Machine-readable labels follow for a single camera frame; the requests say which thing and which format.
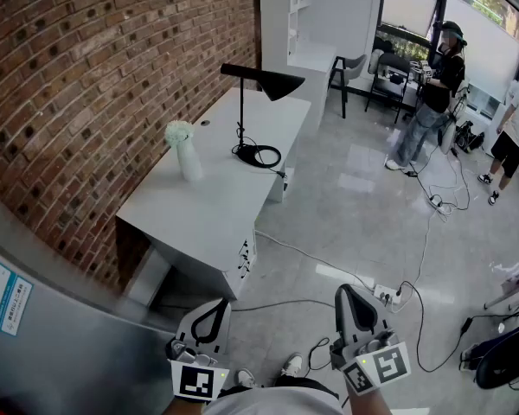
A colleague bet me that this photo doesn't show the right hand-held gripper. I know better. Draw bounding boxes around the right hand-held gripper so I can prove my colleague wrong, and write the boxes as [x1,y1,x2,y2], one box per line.
[328,283,412,397]

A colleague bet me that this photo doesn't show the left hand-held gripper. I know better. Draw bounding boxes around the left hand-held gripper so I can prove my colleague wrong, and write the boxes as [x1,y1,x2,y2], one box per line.
[166,299,233,405]

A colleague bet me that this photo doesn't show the black desk lamp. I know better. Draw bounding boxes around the black desk lamp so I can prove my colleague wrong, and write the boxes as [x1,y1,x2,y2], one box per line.
[220,62,306,169]

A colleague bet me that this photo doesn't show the person's left forearm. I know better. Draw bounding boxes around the person's left forearm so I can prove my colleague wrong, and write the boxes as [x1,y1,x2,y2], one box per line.
[162,398,207,415]

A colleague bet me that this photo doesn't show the person's right forearm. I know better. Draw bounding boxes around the person's right forearm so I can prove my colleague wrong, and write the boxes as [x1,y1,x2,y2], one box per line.
[344,378,393,415]

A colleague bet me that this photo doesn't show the white desk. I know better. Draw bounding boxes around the white desk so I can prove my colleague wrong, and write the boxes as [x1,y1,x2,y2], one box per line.
[115,86,312,302]

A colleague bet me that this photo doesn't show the person's left white shoe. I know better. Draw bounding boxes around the person's left white shoe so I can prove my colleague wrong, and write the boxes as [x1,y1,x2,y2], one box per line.
[235,368,257,389]

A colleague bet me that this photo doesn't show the person's white shoe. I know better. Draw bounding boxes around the person's white shoe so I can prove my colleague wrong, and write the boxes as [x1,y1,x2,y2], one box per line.
[280,352,304,378]
[235,368,257,389]

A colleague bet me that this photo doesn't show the person's right white shoe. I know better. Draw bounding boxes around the person's right white shoe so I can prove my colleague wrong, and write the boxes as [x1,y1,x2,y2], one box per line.
[280,352,304,378]

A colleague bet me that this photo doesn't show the person's black trousers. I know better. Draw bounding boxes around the person's black trousers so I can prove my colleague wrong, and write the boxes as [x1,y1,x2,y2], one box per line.
[215,373,330,396]

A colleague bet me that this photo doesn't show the person's white shirt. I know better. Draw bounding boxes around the person's white shirt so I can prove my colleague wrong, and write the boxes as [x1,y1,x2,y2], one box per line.
[202,385,345,415]

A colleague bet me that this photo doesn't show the grey metal cabinet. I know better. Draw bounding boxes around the grey metal cabinet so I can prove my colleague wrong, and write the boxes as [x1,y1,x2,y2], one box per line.
[0,188,178,415]

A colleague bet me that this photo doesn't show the dark office chair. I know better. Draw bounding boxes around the dark office chair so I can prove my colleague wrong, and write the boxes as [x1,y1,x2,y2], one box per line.
[459,316,519,391]

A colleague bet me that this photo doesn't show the white ceramic vase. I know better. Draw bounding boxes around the white ceramic vase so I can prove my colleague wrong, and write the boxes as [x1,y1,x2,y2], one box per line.
[176,138,204,183]

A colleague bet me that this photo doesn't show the blue and white label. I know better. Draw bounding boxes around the blue and white label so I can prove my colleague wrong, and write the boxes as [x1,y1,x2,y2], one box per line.
[0,251,35,338]

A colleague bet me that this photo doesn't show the black equipment bag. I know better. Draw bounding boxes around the black equipment bag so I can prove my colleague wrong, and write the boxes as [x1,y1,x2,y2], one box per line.
[453,120,486,153]

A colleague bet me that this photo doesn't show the grey chair with black legs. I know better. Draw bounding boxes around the grey chair with black legs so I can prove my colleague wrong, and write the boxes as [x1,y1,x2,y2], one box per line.
[328,54,368,119]

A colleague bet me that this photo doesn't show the black folding chair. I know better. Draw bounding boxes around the black folding chair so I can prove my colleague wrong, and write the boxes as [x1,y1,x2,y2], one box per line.
[364,52,413,125]

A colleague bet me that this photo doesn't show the white shelf cabinet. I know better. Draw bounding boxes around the white shelf cabinet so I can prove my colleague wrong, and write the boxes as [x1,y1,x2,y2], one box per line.
[259,0,384,146]

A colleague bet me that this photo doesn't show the black framed window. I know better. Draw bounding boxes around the black framed window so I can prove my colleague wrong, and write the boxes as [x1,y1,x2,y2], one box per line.
[378,0,519,103]

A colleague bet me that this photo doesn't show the black looped floor cable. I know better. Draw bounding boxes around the black looped floor cable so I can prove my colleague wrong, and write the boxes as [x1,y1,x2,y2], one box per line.
[305,337,335,372]

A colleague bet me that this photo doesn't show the grey floor cable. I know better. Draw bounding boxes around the grey floor cable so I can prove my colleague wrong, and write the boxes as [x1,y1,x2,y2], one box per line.
[230,298,336,313]

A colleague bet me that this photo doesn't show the long white floor cable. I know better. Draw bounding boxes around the long white floor cable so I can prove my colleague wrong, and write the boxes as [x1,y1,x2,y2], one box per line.
[396,207,436,309]

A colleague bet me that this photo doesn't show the black cable with adapter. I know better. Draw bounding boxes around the black cable with adapter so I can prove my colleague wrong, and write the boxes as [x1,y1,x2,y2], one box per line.
[396,280,473,374]

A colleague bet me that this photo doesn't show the black lamp power cord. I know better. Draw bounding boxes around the black lamp power cord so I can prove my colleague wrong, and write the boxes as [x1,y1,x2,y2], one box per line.
[234,121,289,181]

